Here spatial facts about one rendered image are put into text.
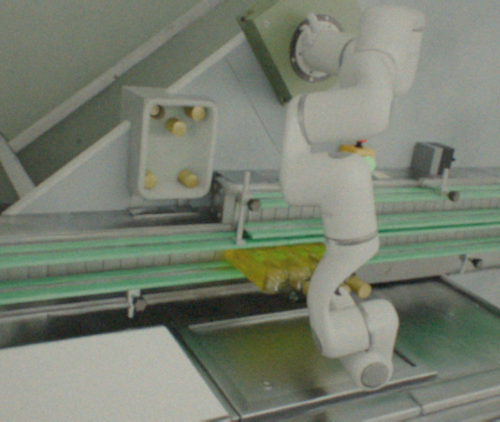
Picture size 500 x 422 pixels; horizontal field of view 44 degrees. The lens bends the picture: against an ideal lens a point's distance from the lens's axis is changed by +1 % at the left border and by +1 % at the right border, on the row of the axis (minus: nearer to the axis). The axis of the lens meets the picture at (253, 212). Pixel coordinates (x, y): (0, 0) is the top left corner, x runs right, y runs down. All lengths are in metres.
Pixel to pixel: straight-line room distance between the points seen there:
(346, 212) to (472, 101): 1.14
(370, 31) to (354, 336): 0.53
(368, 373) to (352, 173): 0.35
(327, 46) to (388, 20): 0.29
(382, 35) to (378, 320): 0.49
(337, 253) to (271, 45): 0.62
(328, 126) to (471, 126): 1.10
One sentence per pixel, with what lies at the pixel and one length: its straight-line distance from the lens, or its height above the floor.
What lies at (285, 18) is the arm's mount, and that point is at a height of 0.84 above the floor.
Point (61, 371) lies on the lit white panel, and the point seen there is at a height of 1.09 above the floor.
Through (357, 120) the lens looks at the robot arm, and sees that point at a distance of 0.98.
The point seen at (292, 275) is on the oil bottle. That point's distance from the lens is 1.35.
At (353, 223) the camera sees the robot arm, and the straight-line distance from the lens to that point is 0.95.
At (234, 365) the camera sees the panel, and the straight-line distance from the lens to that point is 1.27.
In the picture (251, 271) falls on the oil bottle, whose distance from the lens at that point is 1.37.
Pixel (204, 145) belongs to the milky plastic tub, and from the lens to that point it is 1.44.
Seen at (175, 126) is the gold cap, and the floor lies 0.81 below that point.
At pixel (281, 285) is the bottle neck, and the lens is 1.30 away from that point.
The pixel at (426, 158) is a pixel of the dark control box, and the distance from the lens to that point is 1.87.
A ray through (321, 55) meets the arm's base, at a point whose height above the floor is 0.92.
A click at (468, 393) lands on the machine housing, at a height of 1.39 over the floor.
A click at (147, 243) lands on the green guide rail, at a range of 1.35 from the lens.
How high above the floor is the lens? 2.08
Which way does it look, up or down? 54 degrees down
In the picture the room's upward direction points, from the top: 126 degrees clockwise
